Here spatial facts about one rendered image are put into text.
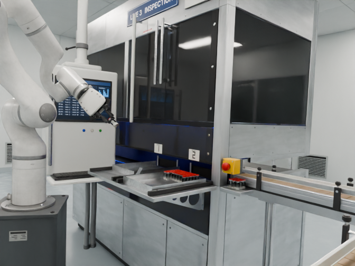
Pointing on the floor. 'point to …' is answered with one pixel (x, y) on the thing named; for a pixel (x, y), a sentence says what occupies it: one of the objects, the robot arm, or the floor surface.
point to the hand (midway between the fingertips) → (108, 117)
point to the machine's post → (221, 130)
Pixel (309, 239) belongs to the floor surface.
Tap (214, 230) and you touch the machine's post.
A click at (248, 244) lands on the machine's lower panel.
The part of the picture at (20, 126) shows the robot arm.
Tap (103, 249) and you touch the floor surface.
